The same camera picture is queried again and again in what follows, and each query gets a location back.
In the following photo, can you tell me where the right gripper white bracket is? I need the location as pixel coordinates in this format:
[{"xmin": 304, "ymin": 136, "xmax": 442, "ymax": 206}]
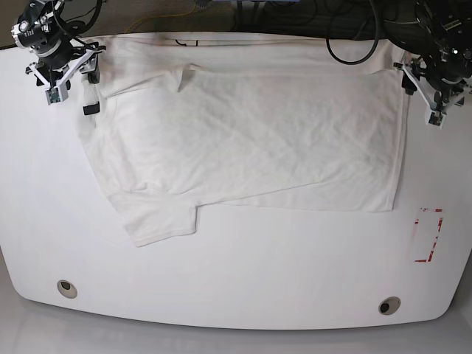
[{"xmin": 25, "ymin": 42, "xmax": 106, "ymax": 100}]

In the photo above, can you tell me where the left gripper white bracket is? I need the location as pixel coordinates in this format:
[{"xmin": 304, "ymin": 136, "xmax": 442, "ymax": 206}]
[{"xmin": 394, "ymin": 51, "xmax": 471, "ymax": 125}]

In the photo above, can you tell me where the white printed t-shirt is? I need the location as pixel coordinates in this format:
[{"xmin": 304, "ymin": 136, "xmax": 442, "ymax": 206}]
[{"xmin": 79, "ymin": 37, "xmax": 408, "ymax": 246}]

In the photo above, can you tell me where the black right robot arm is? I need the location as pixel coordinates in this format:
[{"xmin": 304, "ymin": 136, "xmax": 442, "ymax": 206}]
[{"xmin": 11, "ymin": 1, "xmax": 105, "ymax": 105}]

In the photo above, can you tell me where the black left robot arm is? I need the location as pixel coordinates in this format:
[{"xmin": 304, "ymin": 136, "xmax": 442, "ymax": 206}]
[{"xmin": 395, "ymin": 1, "xmax": 471, "ymax": 128}]

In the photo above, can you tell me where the red tape rectangle marking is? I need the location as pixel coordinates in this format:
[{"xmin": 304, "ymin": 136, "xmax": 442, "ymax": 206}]
[{"xmin": 409, "ymin": 208, "xmax": 443, "ymax": 264}]

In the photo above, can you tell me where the left table grommet hole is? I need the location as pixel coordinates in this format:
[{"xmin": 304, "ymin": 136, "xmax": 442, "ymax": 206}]
[{"xmin": 57, "ymin": 280, "xmax": 78, "ymax": 299}]

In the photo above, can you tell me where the table grommet hole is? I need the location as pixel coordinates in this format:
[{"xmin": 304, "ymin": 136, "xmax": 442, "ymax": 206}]
[
  {"xmin": 378, "ymin": 296, "xmax": 401, "ymax": 316},
  {"xmin": 57, "ymin": 280, "xmax": 78, "ymax": 299}
]

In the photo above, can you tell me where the right table grommet hole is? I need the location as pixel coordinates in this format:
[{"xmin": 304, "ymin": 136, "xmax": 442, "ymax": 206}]
[{"xmin": 378, "ymin": 296, "xmax": 401, "ymax": 316}]

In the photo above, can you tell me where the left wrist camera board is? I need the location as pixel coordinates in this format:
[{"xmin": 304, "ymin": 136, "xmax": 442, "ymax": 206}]
[{"xmin": 425, "ymin": 111, "xmax": 447, "ymax": 129}]

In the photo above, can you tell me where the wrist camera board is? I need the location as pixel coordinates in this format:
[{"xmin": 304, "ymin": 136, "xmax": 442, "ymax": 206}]
[
  {"xmin": 45, "ymin": 87, "xmax": 62, "ymax": 105},
  {"xmin": 425, "ymin": 111, "xmax": 447, "ymax": 129}
]

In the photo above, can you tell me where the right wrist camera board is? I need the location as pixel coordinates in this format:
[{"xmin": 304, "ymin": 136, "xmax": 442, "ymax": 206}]
[{"xmin": 45, "ymin": 87, "xmax": 62, "ymax": 105}]

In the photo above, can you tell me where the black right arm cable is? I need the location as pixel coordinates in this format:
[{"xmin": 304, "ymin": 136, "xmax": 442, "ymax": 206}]
[{"xmin": 51, "ymin": 0, "xmax": 106, "ymax": 49}]

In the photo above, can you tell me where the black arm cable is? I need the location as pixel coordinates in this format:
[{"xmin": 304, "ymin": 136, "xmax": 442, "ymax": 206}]
[
  {"xmin": 324, "ymin": 0, "xmax": 421, "ymax": 66},
  {"xmin": 51, "ymin": 0, "xmax": 106, "ymax": 49}
]

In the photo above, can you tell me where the yellow cable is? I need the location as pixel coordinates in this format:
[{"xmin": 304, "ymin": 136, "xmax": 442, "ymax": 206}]
[{"xmin": 125, "ymin": 1, "xmax": 207, "ymax": 34}]

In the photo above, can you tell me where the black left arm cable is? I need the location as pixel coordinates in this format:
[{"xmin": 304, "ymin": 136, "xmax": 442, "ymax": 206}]
[{"xmin": 324, "ymin": 0, "xmax": 421, "ymax": 66}]

